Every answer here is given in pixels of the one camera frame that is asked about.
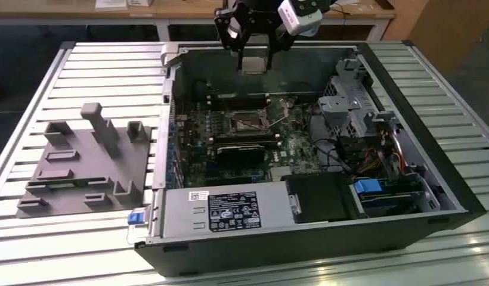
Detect black graphics card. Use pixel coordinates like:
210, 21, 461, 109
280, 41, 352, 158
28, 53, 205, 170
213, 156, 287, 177
214, 144, 265, 166

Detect green motherboard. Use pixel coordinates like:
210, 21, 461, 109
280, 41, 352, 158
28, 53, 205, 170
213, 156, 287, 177
174, 95, 323, 190

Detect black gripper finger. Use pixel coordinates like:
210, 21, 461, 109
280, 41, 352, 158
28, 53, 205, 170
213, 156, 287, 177
213, 7, 249, 72
264, 20, 296, 72

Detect silver metal cage bracket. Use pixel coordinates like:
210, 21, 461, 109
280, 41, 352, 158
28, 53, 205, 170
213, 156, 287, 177
317, 95, 359, 120

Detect blue disk carrier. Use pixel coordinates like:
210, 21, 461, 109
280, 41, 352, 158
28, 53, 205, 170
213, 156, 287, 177
349, 178, 428, 217

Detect blue plastic case latch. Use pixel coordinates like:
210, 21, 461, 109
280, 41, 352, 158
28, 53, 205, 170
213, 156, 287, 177
126, 209, 146, 225

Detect silver finned heat sink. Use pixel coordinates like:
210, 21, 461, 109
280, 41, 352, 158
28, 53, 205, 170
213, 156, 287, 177
269, 166, 295, 180

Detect metal socket cover frame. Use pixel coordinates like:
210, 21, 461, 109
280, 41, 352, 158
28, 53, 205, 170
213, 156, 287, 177
267, 97, 299, 126

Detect black plastic drive shroud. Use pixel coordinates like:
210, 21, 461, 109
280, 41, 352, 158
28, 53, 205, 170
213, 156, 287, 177
281, 172, 365, 225

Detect black open PC case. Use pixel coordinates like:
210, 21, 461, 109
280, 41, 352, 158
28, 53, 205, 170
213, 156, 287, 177
133, 40, 487, 278

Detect silver square CPU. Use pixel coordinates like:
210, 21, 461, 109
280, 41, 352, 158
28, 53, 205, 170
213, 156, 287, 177
241, 56, 267, 76

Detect metal disk bay cage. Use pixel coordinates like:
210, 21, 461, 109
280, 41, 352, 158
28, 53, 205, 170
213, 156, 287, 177
317, 58, 396, 138

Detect silver power supply with label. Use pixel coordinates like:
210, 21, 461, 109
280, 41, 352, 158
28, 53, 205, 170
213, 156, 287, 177
156, 181, 297, 240

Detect grey plastic parts rack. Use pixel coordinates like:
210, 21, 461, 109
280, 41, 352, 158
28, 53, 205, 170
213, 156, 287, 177
13, 102, 156, 220

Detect green RAM stick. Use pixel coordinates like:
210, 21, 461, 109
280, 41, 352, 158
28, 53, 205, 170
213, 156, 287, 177
44, 178, 109, 187

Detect black cable loop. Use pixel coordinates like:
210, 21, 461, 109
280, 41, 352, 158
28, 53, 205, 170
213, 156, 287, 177
309, 138, 355, 175

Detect wooden desk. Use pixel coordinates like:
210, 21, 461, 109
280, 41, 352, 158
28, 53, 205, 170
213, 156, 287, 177
0, 0, 396, 42

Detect CPU socket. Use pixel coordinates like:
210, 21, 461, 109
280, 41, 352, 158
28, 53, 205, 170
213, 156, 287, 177
225, 110, 269, 136

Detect wooden cabinet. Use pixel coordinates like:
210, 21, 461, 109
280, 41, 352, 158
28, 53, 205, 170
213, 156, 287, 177
407, 0, 489, 77

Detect yellow red wire bundle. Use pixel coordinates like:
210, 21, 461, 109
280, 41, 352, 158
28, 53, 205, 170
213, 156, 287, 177
357, 148, 407, 177

